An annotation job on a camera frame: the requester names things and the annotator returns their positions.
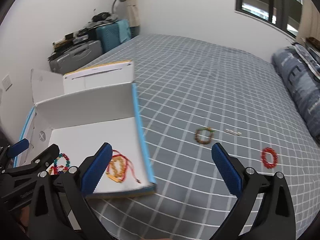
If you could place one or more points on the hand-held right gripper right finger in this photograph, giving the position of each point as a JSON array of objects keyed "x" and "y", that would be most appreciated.
[{"x": 226, "y": 170}]

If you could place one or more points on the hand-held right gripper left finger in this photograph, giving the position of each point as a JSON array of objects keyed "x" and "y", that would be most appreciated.
[{"x": 97, "y": 170}]

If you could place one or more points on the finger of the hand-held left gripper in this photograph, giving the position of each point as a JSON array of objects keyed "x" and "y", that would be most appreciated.
[
  {"x": 48, "y": 155},
  {"x": 18, "y": 148}
]

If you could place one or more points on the blue white cardboard box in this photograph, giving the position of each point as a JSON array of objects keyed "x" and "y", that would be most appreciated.
[{"x": 100, "y": 135}]

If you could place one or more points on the white pearl bead strand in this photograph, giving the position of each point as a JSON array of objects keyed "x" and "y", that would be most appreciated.
[{"x": 232, "y": 132}]

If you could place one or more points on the grey checkered bed sheet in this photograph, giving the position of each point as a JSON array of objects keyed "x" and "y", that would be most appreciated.
[{"x": 200, "y": 80}]

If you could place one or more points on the grey suitcase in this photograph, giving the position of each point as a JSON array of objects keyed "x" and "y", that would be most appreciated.
[{"x": 75, "y": 56}]

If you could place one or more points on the folded blue-grey duvet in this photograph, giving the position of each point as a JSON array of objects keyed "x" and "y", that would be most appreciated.
[{"x": 297, "y": 85}]

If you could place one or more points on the teal suitcase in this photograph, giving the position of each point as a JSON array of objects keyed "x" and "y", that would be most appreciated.
[{"x": 112, "y": 35}]

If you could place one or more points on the blue-grey checkered pillow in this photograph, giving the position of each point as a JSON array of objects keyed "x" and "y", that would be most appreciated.
[{"x": 308, "y": 57}]

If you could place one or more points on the black bag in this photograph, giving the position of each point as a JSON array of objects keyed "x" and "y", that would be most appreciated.
[{"x": 102, "y": 17}]

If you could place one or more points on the beige curtain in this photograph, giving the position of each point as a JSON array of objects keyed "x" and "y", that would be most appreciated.
[
  {"x": 132, "y": 5},
  {"x": 310, "y": 27}
]

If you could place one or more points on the dark framed window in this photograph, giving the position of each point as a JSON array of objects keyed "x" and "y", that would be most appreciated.
[{"x": 265, "y": 0}]

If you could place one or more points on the white wall socket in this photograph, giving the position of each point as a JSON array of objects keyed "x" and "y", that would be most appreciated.
[{"x": 7, "y": 83}]

